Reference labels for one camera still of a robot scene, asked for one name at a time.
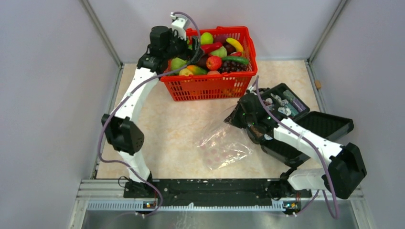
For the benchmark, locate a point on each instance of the dark purple grape bunch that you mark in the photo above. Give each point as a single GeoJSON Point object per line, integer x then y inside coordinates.
{"type": "Point", "coordinates": [232, 66]}

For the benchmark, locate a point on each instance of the orange green mango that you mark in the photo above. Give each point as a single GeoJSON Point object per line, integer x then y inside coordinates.
{"type": "Point", "coordinates": [196, 70]}

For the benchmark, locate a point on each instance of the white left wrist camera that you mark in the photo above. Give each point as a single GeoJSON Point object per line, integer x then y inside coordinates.
{"type": "Point", "coordinates": [179, 26]}

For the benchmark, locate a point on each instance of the yellow banana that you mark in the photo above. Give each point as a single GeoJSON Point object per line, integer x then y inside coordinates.
{"type": "Point", "coordinates": [236, 44]}

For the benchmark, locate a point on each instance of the red chili pepper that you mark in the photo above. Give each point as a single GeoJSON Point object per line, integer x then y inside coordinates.
{"type": "Point", "coordinates": [208, 48]}

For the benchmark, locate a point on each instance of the red apple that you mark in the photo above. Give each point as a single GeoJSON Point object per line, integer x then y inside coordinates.
{"type": "Point", "coordinates": [213, 63]}

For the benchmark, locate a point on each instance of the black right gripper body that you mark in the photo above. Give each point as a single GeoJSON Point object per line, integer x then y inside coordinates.
{"type": "Point", "coordinates": [239, 119]}

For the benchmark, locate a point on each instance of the green cabbage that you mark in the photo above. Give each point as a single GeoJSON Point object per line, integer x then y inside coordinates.
{"type": "Point", "coordinates": [177, 63]}

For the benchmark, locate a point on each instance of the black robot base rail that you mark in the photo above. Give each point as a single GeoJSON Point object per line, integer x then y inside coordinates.
{"type": "Point", "coordinates": [259, 192]}

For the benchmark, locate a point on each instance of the black open tool case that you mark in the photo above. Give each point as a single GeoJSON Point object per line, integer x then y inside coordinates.
{"type": "Point", "coordinates": [281, 99]}

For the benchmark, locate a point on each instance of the red plastic shopping basket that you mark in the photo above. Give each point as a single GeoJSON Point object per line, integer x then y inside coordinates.
{"type": "Point", "coordinates": [216, 86]}

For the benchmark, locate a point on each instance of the green pear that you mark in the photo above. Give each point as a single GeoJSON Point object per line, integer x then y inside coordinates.
{"type": "Point", "coordinates": [206, 38]}

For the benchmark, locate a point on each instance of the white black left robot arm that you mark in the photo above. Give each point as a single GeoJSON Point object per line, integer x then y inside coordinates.
{"type": "Point", "coordinates": [120, 127]}

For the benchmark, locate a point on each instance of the green cucumber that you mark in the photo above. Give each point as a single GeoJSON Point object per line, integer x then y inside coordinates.
{"type": "Point", "coordinates": [237, 59]}

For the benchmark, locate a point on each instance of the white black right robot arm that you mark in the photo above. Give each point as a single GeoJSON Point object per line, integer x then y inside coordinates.
{"type": "Point", "coordinates": [343, 168]}

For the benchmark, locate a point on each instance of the clear zip top bag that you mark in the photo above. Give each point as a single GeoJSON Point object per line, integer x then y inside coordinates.
{"type": "Point", "coordinates": [221, 144]}

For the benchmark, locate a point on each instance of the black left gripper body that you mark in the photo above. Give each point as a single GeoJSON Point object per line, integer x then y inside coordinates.
{"type": "Point", "coordinates": [178, 47]}

